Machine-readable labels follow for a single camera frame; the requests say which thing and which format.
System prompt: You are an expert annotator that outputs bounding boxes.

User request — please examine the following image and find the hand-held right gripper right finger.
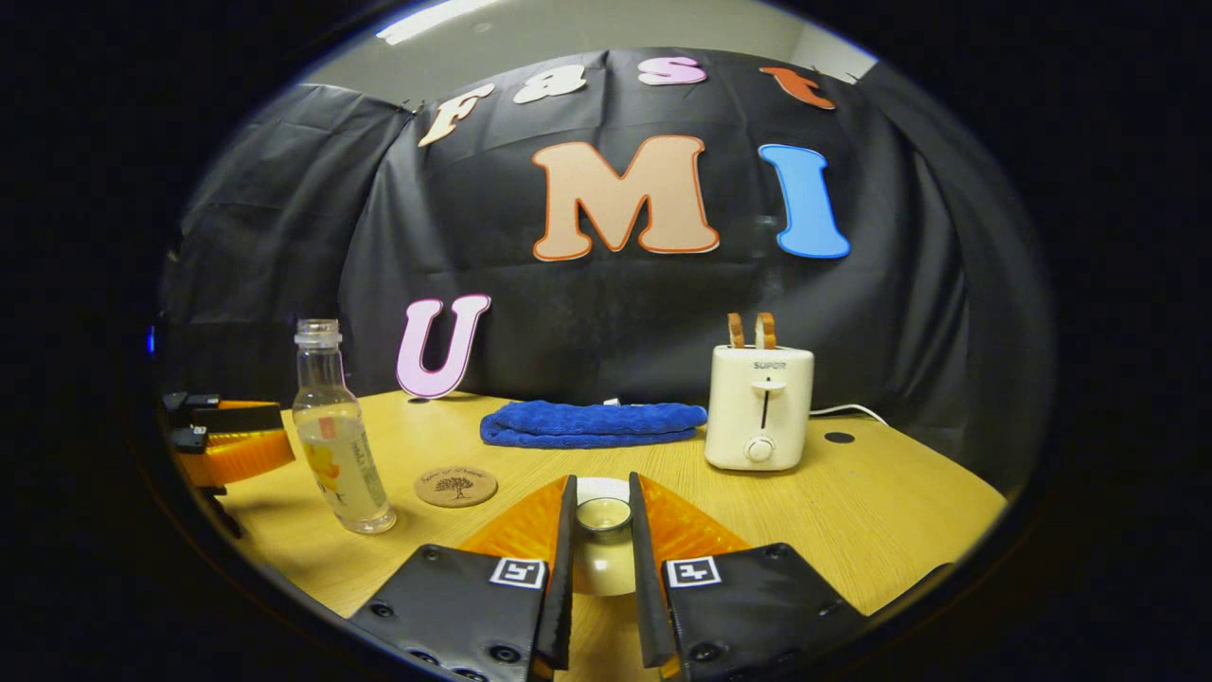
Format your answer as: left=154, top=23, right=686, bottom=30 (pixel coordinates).
left=629, top=472, right=867, bottom=682

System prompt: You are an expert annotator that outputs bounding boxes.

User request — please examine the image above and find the cream toaster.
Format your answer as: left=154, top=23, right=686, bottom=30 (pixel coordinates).
left=704, top=345, right=815, bottom=473

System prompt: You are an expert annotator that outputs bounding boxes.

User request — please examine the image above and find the black backdrop cloth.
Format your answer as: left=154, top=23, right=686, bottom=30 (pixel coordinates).
left=156, top=47, right=1057, bottom=494

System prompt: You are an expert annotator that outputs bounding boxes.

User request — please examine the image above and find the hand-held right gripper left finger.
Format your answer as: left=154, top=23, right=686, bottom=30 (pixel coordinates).
left=348, top=474, right=579, bottom=682

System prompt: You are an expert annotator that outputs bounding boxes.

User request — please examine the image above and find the round cork coaster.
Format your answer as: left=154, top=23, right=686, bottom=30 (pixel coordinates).
left=414, top=465, right=499, bottom=509

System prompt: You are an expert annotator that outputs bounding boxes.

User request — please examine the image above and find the blue folded towel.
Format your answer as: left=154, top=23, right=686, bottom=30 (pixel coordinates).
left=479, top=400, right=709, bottom=449

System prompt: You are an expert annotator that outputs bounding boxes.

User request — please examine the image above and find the white power cable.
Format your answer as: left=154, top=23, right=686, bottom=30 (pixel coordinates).
left=810, top=404, right=891, bottom=428

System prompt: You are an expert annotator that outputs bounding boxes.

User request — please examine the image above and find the cream teacup lid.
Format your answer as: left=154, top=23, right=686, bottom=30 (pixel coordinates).
left=572, top=476, right=637, bottom=598

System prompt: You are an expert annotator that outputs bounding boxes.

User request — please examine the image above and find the clear plastic water bottle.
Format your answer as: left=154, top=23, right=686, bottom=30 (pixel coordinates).
left=292, top=319, right=399, bottom=535

